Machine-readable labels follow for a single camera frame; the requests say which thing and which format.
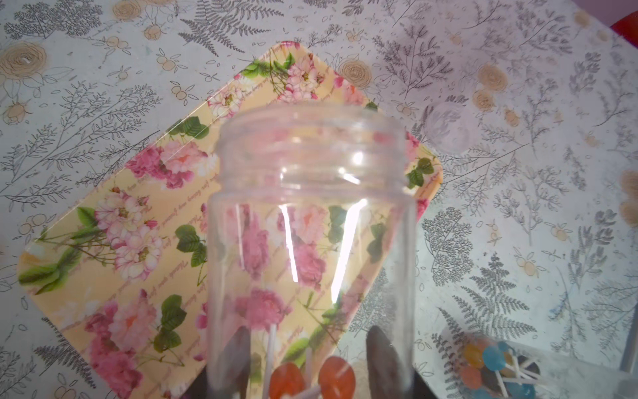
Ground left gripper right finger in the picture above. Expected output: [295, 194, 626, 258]
[366, 326, 413, 399]

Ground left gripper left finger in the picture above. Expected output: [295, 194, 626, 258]
[196, 327, 251, 398]

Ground clear jar orange candies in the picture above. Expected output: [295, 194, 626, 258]
[207, 103, 416, 398]

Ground clear jar lid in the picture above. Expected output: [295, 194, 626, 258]
[425, 102, 476, 155]

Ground orange lollipop right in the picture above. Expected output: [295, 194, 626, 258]
[296, 356, 357, 399]

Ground orange lollipop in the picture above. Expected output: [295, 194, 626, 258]
[296, 356, 357, 399]
[262, 324, 306, 399]

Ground orange lollipop left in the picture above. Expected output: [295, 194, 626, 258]
[262, 324, 306, 399]

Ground floral rectangular tray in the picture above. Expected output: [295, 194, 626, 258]
[18, 43, 441, 398]

